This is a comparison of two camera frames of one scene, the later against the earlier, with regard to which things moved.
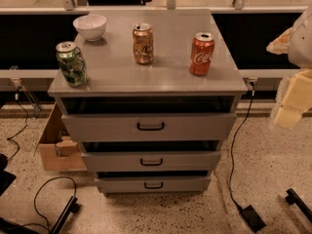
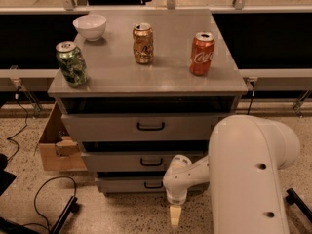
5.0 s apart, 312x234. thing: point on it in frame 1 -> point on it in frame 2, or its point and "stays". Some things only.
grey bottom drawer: [151, 185] stays
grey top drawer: [146, 126] stays
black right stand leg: [292, 198] stays
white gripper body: [302, 48] -> [175, 198]
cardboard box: [60, 152] stays
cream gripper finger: [287, 118] -> [175, 213]
